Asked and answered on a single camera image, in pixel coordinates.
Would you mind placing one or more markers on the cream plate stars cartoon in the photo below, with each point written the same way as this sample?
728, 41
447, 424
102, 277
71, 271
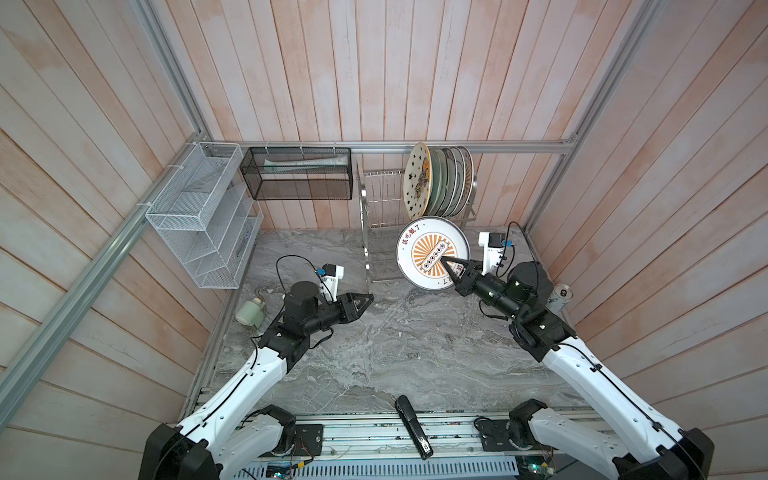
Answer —
417, 181

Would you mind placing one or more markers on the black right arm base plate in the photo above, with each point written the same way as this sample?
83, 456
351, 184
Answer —
506, 435

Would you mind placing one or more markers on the white plate green clover design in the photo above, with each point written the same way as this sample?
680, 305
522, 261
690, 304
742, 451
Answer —
462, 181

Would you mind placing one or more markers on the small orange sunburst plate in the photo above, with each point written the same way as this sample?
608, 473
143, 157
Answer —
420, 246

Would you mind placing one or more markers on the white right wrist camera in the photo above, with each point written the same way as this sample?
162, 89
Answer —
495, 246

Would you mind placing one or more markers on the pale green ceramic bottle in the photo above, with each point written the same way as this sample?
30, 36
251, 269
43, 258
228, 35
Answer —
251, 313

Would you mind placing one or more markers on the black mesh basket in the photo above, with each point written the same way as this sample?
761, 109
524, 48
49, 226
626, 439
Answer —
298, 173

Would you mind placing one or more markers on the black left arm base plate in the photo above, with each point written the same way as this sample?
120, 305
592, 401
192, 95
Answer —
296, 438

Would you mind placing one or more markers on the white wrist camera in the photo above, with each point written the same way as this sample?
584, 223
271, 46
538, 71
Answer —
495, 246
330, 276

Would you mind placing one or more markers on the light green flower plate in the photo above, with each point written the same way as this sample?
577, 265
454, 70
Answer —
439, 180

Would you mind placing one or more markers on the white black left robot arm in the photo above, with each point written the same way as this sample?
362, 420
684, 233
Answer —
213, 443

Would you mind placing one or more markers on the cream plate floral rim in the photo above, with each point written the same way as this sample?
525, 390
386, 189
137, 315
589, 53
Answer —
450, 181

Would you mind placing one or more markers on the white plate orange sunburst design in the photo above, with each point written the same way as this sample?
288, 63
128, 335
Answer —
472, 170

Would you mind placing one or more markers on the stainless steel dish rack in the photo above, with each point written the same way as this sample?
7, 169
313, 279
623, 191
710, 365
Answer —
383, 216

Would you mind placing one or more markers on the black stapler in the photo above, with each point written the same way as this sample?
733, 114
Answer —
411, 422

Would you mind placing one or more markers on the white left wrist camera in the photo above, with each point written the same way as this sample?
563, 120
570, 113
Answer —
330, 276

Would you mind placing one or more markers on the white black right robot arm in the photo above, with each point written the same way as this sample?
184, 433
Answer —
645, 444

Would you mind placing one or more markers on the white wire mesh shelf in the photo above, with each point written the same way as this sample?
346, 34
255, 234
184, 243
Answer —
205, 218

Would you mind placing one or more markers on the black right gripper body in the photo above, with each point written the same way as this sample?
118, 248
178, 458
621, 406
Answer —
492, 292

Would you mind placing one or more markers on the silver drink can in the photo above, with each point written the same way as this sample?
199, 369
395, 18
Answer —
559, 298

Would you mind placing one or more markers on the white plate green lettered rim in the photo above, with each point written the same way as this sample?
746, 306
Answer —
458, 178

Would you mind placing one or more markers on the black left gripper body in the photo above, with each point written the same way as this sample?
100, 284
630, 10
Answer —
342, 315

